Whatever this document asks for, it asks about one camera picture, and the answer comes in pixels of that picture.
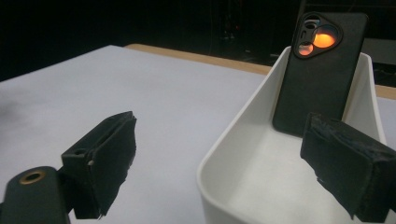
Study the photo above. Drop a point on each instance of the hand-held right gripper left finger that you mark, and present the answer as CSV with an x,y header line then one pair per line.
x,y
102,158

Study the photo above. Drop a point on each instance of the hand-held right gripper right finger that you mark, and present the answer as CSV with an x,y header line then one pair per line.
x,y
351,165

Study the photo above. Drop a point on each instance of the black phone case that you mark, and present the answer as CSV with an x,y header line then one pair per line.
x,y
317,90

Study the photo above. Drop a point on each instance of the white plastic bin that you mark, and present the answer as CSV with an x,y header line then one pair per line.
x,y
264,174

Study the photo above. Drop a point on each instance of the white board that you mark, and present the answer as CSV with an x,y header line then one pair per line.
x,y
124,84

